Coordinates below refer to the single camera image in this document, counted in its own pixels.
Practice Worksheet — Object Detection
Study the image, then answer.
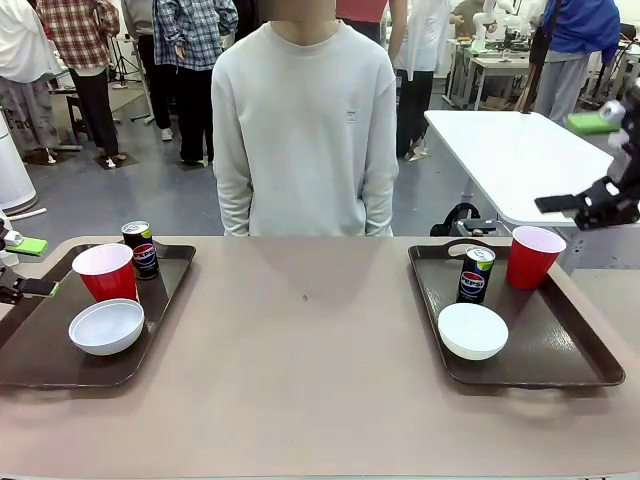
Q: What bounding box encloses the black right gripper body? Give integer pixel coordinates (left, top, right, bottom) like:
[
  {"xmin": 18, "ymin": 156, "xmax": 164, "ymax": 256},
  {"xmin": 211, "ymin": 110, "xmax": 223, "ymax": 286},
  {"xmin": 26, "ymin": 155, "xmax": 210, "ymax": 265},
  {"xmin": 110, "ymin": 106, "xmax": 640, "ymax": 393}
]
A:
[{"xmin": 606, "ymin": 79, "xmax": 640, "ymax": 201}]

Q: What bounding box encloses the red plastic party cup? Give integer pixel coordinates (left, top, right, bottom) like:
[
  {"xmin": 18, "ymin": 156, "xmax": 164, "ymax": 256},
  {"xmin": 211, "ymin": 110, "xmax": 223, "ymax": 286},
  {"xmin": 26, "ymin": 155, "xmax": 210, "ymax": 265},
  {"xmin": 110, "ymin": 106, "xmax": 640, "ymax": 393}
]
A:
[
  {"xmin": 505, "ymin": 225, "xmax": 568, "ymax": 291},
  {"xmin": 71, "ymin": 243, "xmax": 140, "ymax": 304}
]

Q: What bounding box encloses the white plastic bowl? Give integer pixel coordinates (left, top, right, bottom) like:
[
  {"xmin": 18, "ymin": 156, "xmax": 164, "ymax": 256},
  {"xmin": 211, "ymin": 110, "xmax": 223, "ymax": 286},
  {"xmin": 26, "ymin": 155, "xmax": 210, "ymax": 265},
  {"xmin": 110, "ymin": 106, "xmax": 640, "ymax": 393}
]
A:
[
  {"xmin": 68, "ymin": 298, "xmax": 146, "ymax": 357},
  {"xmin": 437, "ymin": 302, "xmax": 510, "ymax": 361}
]

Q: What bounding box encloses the black Pepsi can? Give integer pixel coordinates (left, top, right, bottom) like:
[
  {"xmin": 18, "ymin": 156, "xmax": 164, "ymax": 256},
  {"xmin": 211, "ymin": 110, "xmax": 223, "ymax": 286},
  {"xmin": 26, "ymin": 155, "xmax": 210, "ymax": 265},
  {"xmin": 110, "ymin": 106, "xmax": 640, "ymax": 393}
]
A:
[
  {"xmin": 121, "ymin": 220, "xmax": 161, "ymax": 281},
  {"xmin": 457, "ymin": 245, "xmax": 497, "ymax": 305}
]

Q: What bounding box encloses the person's right forearm beige sleeve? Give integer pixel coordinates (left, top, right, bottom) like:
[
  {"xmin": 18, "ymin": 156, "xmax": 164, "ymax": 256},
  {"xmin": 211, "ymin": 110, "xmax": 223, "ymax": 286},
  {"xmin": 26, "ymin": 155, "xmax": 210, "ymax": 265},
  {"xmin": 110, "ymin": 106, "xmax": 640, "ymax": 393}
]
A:
[{"xmin": 215, "ymin": 164, "xmax": 256, "ymax": 238}]

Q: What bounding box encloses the person's left forearm beige sleeve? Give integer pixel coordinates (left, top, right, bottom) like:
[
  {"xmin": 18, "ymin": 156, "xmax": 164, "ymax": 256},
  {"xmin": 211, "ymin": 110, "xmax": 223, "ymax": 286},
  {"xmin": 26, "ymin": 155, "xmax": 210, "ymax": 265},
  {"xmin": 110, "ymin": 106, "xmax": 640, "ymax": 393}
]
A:
[{"xmin": 360, "ymin": 164, "xmax": 400, "ymax": 237}]

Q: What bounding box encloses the brown plastic serving tray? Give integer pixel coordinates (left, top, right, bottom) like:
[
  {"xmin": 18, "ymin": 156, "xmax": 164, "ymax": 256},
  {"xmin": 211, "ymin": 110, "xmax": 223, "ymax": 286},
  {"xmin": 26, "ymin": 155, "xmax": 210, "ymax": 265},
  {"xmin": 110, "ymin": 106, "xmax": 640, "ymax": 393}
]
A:
[
  {"xmin": 407, "ymin": 238, "xmax": 627, "ymax": 389},
  {"xmin": 0, "ymin": 238, "xmax": 197, "ymax": 389}
]

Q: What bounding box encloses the white folding table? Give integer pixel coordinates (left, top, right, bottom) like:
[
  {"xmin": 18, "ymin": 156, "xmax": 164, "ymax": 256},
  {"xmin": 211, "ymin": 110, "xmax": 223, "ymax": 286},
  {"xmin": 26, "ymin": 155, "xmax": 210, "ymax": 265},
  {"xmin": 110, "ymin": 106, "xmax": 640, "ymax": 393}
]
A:
[{"xmin": 423, "ymin": 109, "xmax": 619, "ymax": 227}]

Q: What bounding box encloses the black device with red dot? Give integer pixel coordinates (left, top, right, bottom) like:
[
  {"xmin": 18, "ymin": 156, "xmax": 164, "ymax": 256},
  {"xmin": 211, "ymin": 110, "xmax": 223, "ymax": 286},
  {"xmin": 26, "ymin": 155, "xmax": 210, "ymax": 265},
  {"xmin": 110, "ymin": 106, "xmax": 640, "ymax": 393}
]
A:
[{"xmin": 458, "ymin": 217, "xmax": 503, "ymax": 236}]

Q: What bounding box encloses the white cylindrical air purifier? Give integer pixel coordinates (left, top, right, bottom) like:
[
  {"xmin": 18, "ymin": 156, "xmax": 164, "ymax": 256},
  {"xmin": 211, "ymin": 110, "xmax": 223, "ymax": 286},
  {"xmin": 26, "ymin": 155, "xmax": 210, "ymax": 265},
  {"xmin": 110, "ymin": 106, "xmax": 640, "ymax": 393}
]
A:
[{"xmin": 0, "ymin": 107, "xmax": 39, "ymax": 215}]

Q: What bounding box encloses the bystander in blue jacket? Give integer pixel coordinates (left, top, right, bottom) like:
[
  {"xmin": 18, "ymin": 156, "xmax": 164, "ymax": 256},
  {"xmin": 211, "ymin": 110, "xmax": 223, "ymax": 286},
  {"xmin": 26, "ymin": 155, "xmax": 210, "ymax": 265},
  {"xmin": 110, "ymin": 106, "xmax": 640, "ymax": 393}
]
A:
[{"xmin": 528, "ymin": 0, "xmax": 622, "ymax": 126}]

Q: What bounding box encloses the grey workbench table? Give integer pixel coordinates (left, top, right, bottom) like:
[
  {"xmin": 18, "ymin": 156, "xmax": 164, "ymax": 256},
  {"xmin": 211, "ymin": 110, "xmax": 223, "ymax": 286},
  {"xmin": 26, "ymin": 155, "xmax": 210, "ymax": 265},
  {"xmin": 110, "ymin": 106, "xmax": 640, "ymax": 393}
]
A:
[{"xmin": 449, "ymin": 38, "xmax": 532, "ymax": 112}]

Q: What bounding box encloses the black bag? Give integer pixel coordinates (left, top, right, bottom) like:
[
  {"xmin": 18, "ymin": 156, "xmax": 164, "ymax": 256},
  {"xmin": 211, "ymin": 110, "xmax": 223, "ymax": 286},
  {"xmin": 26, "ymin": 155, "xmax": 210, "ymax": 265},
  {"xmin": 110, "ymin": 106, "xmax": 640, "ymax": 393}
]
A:
[{"xmin": 430, "ymin": 202, "xmax": 482, "ymax": 237}]

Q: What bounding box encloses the dark stool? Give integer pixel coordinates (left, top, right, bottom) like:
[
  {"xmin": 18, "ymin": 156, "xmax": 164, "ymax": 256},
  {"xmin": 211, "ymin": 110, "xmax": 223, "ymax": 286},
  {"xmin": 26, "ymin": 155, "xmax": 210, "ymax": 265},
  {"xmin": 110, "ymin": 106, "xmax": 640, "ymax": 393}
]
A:
[{"xmin": 64, "ymin": 93, "xmax": 85, "ymax": 149}]

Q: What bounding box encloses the bystander in white coat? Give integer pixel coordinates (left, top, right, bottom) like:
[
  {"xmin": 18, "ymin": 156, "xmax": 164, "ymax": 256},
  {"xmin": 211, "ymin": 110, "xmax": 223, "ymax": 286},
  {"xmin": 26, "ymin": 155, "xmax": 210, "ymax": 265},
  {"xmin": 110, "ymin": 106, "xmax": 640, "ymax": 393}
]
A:
[{"xmin": 388, "ymin": 0, "xmax": 451, "ymax": 162}]

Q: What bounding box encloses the bystander in white shirt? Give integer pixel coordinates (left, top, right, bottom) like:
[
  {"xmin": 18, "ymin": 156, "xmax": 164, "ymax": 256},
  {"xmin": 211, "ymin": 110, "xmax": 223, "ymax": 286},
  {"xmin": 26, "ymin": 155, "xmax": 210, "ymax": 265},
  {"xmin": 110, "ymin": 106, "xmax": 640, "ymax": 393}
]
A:
[{"xmin": 0, "ymin": 0, "xmax": 64, "ymax": 166}]

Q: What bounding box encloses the bystander in grey hoodie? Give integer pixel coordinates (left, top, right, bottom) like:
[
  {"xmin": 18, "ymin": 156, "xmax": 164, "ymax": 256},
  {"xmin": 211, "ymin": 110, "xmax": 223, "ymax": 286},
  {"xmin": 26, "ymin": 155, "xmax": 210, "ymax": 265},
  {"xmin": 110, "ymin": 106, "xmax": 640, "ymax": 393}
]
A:
[{"xmin": 121, "ymin": 0, "xmax": 175, "ymax": 143}]

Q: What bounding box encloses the bystander in red plaid shirt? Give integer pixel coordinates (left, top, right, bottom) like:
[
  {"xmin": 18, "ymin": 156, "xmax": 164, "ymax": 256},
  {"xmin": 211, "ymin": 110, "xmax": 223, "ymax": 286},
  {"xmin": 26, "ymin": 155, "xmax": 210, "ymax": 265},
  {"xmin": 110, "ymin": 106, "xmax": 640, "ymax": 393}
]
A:
[{"xmin": 35, "ymin": 0, "xmax": 124, "ymax": 169}]

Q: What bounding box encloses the bystander in red top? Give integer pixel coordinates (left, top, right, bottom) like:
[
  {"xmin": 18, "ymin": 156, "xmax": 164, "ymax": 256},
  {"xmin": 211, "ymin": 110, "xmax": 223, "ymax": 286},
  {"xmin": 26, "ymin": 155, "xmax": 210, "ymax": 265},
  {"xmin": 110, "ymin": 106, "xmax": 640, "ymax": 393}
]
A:
[{"xmin": 335, "ymin": 0, "xmax": 390, "ymax": 49}]

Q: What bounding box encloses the bystander in blue plaid shirt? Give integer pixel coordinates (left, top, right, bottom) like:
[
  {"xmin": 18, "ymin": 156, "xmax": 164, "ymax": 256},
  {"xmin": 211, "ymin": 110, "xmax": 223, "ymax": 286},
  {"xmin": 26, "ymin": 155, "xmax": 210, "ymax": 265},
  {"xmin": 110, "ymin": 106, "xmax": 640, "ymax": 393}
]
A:
[{"xmin": 151, "ymin": 0, "xmax": 240, "ymax": 166}]

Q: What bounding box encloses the person in beige sweatshirt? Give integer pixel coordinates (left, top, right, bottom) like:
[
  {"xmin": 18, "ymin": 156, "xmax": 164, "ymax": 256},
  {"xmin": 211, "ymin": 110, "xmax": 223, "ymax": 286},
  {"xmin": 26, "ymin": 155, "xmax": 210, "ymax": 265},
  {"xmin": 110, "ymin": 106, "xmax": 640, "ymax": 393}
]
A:
[{"xmin": 210, "ymin": 19, "xmax": 400, "ymax": 238}]

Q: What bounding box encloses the white metal frame table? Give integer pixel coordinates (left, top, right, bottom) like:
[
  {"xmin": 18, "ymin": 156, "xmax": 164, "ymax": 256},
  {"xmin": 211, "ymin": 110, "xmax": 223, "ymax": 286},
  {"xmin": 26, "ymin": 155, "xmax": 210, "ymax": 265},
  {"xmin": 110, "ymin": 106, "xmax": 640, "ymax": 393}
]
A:
[{"xmin": 582, "ymin": 42, "xmax": 640, "ymax": 109}]

